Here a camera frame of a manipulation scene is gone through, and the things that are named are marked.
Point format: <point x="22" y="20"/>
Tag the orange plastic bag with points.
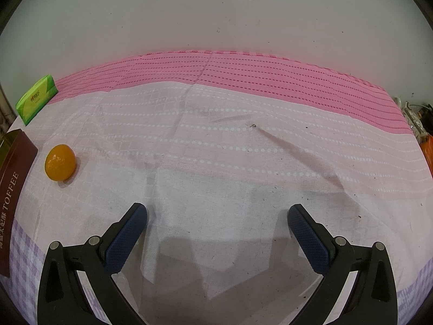
<point x="429" y="152"/>

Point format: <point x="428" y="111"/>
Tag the pink and purple checked tablecloth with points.
<point x="220" y="162"/>

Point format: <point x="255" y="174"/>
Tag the green tissue pack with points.
<point x="35" y="100"/>

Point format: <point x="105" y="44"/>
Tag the gold metal tin box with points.
<point x="13" y="203"/>

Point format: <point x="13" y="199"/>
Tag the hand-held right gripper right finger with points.
<point x="309" y="240"/>

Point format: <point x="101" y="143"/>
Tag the small orange mandarin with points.
<point x="60" y="162"/>

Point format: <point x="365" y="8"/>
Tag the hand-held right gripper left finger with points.
<point x="127" y="237"/>

